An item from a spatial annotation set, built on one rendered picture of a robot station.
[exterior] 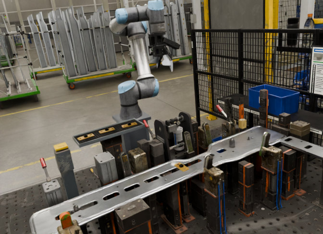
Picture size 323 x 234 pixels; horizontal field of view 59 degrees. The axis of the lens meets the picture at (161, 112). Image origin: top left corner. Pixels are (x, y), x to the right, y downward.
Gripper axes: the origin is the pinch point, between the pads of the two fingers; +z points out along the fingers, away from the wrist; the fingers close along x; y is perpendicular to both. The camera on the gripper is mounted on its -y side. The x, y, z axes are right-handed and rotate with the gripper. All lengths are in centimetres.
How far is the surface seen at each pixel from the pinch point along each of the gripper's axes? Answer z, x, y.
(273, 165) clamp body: 47, 49, -27
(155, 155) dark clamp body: 41.8, 9.3, 16.6
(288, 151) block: 46, 46, -43
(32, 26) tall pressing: -26, -939, -56
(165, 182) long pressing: 44, 31, 24
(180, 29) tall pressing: 30, -660, -454
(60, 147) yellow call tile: 28, -6, 60
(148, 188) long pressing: 44, 30, 33
